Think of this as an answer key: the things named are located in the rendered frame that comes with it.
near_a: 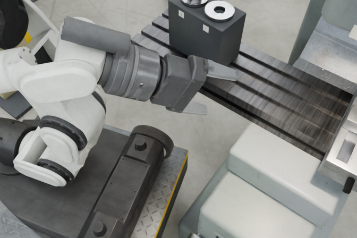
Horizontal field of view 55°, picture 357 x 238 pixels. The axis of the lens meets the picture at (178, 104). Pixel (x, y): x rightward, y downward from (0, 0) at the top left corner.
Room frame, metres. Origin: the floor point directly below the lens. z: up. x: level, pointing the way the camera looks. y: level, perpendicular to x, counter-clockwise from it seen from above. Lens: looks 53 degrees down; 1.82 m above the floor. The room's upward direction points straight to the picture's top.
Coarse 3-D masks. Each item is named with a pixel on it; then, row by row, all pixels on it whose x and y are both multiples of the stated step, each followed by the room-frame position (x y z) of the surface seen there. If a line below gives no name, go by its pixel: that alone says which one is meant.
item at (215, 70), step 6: (210, 60) 0.40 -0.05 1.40; (210, 66) 0.39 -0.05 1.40; (216, 66) 0.40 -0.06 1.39; (222, 66) 0.41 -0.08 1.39; (210, 72) 0.38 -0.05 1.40; (216, 72) 0.39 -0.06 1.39; (222, 72) 0.39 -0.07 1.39; (228, 72) 0.40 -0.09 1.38; (234, 72) 0.40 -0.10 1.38; (222, 78) 0.39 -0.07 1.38; (228, 78) 0.39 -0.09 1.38; (234, 78) 0.39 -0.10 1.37
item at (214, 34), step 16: (176, 0) 0.91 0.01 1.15; (192, 0) 0.90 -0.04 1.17; (208, 0) 0.91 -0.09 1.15; (176, 16) 0.89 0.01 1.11; (192, 16) 0.84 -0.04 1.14; (208, 16) 0.82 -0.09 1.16; (224, 16) 0.82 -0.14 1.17; (240, 16) 0.83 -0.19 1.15; (176, 32) 0.89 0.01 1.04; (192, 32) 0.84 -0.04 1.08; (208, 32) 0.80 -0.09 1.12; (224, 32) 0.77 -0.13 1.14; (240, 32) 0.84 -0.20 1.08; (176, 48) 0.89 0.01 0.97; (192, 48) 0.84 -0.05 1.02; (208, 48) 0.79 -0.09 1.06; (224, 48) 0.78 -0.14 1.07; (224, 64) 0.79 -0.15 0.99
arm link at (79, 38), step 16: (64, 32) 0.36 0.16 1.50; (80, 32) 0.37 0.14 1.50; (96, 32) 0.38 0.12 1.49; (112, 32) 0.38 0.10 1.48; (64, 48) 0.37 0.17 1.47; (80, 48) 0.37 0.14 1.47; (96, 48) 0.37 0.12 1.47; (112, 48) 0.37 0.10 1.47; (128, 48) 0.37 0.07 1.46; (96, 64) 0.35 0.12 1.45; (112, 64) 0.36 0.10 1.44; (128, 64) 0.36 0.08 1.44; (112, 80) 0.34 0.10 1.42; (128, 80) 0.35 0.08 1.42
